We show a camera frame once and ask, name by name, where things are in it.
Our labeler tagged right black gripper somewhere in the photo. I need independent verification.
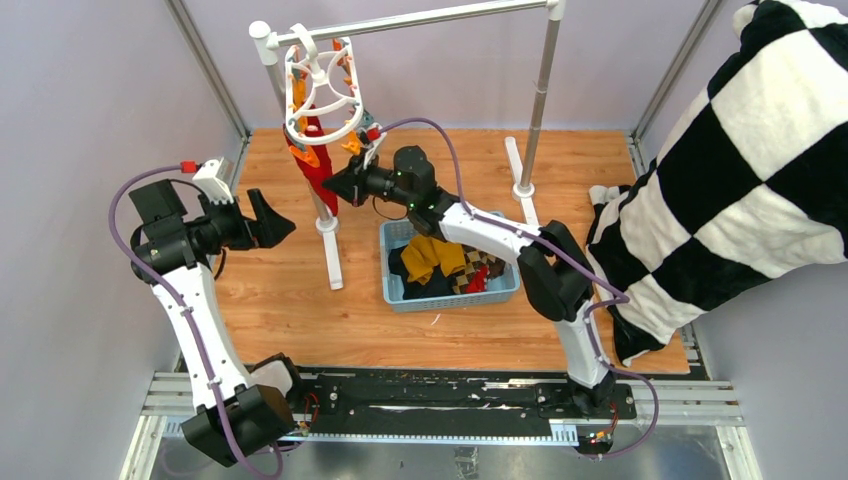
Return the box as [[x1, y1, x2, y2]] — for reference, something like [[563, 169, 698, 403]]
[[323, 148, 416, 210]]

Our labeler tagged light blue plastic basket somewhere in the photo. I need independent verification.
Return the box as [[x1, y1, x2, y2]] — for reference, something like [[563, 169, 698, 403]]
[[379, 220, 521, 313]]

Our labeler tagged black sock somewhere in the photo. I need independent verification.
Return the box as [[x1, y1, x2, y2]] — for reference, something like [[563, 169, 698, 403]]
[[402, 270, 455, 300], [387, 247, 409, 281]]

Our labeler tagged mustard yellow sock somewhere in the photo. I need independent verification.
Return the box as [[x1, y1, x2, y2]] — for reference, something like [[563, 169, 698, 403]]
[[401, 235, 440, 285], [432, 239, 466, 277]]

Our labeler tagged brown argyle sock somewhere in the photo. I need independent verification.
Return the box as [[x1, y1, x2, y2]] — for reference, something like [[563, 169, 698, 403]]
[[450, 246, 506, 295]]

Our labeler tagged red snowflake christmas sock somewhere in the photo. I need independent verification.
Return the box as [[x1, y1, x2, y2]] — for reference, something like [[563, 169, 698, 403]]
[[465, 265, 489, 294]]

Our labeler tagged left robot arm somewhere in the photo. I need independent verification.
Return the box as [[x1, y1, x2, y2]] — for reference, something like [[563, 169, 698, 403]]
[[129, 179, 307, 467]]

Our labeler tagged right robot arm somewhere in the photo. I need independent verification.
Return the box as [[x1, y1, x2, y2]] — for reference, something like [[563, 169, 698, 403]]
[[322, 146, 615, 418]]

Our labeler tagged white round sock hanger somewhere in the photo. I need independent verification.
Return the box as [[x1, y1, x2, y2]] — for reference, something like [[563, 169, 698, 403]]
[[284, 23, 365, 146]]

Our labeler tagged white grey drying rack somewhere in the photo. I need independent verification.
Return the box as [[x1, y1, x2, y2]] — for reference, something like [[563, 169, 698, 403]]
[[248, 0, 568, 291]]

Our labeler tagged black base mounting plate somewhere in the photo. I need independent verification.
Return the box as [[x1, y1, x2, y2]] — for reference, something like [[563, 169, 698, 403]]
[[225, 362, 638, 439]]

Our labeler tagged black white checkered blanket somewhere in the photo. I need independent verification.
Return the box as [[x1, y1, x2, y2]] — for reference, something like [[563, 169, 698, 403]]
[[586, 1, 847, 365]]

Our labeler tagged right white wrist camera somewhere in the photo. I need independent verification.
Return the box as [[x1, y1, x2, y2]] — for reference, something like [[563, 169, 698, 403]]
[[357, 121, 385, 169]]

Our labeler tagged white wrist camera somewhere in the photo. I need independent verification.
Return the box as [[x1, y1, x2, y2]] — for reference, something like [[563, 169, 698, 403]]
[[192, 157, 236, 205], [357, 121, 385, 169]]

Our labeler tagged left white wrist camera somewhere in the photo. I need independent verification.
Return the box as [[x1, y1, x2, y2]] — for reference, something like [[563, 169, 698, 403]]
[[192, 157, 236, 205]]

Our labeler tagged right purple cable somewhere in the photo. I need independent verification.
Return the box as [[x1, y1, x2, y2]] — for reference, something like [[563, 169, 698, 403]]
[[365, 117, 661, 461]]

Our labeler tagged purple cable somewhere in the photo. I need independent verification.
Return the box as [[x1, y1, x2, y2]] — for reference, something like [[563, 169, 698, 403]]
[[365, 117, 661, 461], [107, 158, 306, 480]]

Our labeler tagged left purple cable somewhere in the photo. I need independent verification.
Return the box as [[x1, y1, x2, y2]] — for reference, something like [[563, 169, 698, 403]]
[[107, 158, 306, 480]]

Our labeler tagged aluminium frame rail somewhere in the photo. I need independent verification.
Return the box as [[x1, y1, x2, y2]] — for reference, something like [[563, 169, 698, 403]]
[[119, 370, 763, 480]]

